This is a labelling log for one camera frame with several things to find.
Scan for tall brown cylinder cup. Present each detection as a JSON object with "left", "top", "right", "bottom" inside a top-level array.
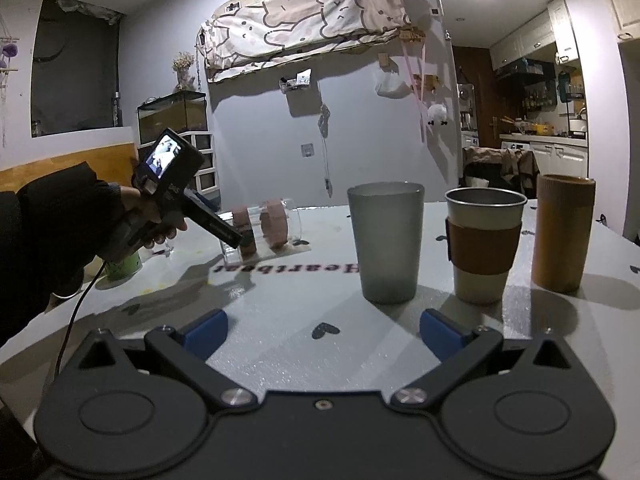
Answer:
[{"left": 532, "top": 174, "right": 596, "bottom": 294}]

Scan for patterned fabric bundle on wall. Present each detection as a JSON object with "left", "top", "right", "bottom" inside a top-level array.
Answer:
[{"left": 198, "top": 0, "right": 411, "bottom": 84}]

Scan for clear glass mug brown bands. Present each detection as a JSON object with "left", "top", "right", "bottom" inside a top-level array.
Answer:
[{"left": 220, "top": 198, "right": 303, "bottom": 266}]

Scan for white plush toy hanging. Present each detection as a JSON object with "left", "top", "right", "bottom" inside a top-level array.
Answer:
[{"left": 427, "top": 103, "right": 448, "bottom": 126}]

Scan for chair draped with clothes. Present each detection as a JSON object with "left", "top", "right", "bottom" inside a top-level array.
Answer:
[{"left": 461, "top": 146, "right": 539, "bottom": 200}]

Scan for person's left hand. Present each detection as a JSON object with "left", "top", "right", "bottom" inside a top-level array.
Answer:
[{"left": 116, "top": 184, "right": 188, "bottom": 249}]

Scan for dried flower bouquet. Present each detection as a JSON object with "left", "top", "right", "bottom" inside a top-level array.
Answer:
[{"left": 172, "top": 52, "right": 195, "bottom": 92}]

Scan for white plastic bag hanging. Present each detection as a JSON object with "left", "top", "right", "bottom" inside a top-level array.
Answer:
[{"left": 374, "top": 70, "right": 409, "bottom": 99}]

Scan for black sleeved left forearm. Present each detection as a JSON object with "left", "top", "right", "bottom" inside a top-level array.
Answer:
[{"left": 1, "top": 162, "right": 127, "bottom": 342}]

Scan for white kitchen counter cabinets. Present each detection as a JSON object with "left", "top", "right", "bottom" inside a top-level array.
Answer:
[{"left": 500, "top": 134, "right": 589, "bottom": 178}]

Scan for green printed mug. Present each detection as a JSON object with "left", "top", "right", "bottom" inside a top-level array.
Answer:
[{"left": 105, "top": 252, "right": 142, "bottom": 282}]

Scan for glass fish tank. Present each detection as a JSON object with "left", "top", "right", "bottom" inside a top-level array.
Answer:
[{"left": 137, "top": 90, "right": 208, "bottom": 144}]

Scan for steel cup brown sleeve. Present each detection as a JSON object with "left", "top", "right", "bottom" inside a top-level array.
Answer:
[{"left": 445, "top": 188, "right": 527, "bottom": 306}]

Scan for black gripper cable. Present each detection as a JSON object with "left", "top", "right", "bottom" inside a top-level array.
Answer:
[{"left": 53, "top": 259, "right": 109, "bottom": 376}]

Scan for grey frosted tumbler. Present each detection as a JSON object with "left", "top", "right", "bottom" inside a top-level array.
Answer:
[{"left": 347, "top": 182, "right": 424, "bottom": 304}]

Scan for purple hanging wall decoration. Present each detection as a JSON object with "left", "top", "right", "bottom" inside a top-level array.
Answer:
[{"left": 0, "top": 18, "right": 20, "bottom": 148}]

